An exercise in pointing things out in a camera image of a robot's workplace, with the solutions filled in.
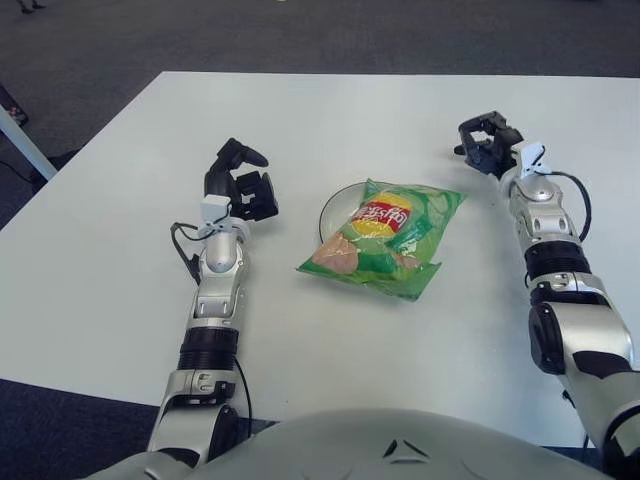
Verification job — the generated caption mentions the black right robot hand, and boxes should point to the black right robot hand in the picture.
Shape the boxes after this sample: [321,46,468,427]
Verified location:
[452,110,526,179]

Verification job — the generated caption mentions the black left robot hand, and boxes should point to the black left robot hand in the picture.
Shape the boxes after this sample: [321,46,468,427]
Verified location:
[203,138,280,222]

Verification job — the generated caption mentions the green potato chips bag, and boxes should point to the green potato chips bag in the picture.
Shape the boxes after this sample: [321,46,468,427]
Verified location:
[294,178,469,302]

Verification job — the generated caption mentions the white plate with black rim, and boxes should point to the white plate with black rim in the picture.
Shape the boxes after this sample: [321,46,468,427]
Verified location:
[318,181,369,241]

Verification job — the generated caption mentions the white box on left wrist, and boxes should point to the white box on left wrist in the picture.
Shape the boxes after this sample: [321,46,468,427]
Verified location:
[199,195,232,236]

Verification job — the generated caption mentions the white box on wrist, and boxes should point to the white box on wrist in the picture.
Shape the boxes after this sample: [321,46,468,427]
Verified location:
[518,142,549,179]
[199,195,232,236]

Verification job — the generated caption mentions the white box on right wrist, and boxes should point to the white box on right wrist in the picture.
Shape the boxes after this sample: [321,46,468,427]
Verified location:
[518,142,549,179]

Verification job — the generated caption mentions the white table leg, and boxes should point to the white table leg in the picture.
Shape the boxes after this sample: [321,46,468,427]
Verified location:
[0,104,57,181]

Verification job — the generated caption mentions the small dark patterned object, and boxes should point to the small dark patterned object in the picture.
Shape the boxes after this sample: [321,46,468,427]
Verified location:
[0,83,29,126]

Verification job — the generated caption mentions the grey robot torso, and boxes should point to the grey robot torso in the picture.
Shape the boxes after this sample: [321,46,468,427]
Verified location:
[87,408,611,480]

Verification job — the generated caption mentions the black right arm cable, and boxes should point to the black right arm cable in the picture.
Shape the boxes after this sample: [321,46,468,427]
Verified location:
[542,169,592,241]

